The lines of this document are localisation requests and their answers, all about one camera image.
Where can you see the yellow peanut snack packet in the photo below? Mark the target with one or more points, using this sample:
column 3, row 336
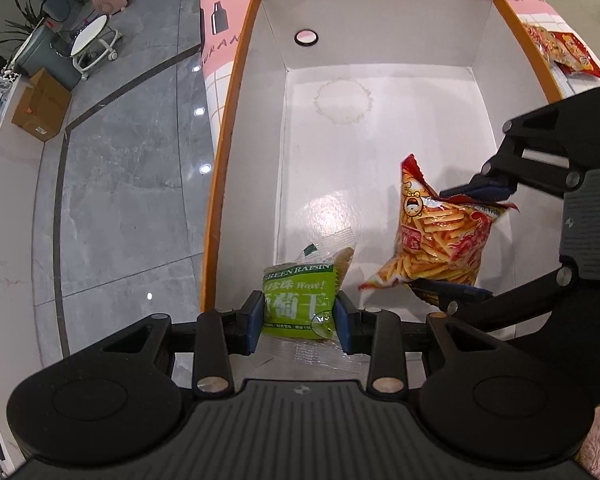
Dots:
column 544, row 41

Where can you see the orange cardboard box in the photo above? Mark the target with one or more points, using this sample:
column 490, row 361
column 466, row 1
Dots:
column 261, row 215

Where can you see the green raisin packet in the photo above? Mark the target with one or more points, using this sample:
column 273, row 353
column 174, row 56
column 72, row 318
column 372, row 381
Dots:
column 300, row 294

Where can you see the red chip bag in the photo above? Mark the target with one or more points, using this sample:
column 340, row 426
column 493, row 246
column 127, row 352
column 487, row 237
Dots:
column 576, row 58

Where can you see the brown cardboard box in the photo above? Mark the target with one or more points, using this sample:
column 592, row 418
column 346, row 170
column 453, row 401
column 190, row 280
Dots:
column 42, row 107

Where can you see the grey trash bin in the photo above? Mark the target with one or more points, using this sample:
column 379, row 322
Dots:
column 46, row 50

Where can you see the fries snack bag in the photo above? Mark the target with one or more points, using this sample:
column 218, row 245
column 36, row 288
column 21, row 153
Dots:
column 438, row 239

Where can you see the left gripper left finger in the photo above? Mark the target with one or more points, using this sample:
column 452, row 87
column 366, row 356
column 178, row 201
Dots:
column 221, row 334

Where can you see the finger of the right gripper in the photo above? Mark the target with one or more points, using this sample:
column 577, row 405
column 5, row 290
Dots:
column 554, row 149
column 480, row 308

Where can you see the white round stool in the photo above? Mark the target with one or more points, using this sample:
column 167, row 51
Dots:
column 93, row 44

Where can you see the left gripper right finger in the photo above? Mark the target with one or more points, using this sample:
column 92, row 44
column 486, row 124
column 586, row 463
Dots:
column 378, row 335

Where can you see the potted green plant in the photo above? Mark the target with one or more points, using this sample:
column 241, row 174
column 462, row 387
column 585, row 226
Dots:
column 31, row 17

